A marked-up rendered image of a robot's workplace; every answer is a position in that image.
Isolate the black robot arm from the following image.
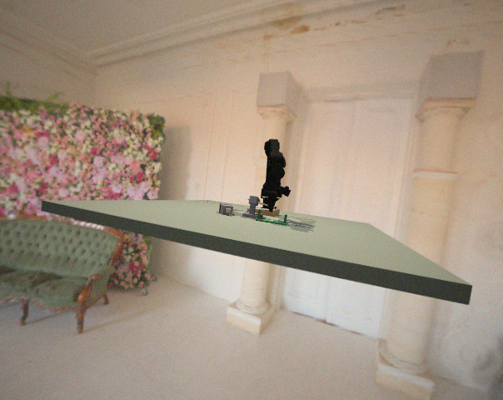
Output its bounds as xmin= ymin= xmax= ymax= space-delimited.
xmin=261 ymin=139 xmax=291 ymax=204

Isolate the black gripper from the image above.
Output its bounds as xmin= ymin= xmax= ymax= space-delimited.
xmin=262 ymin=179 xmax=282 ymax=212

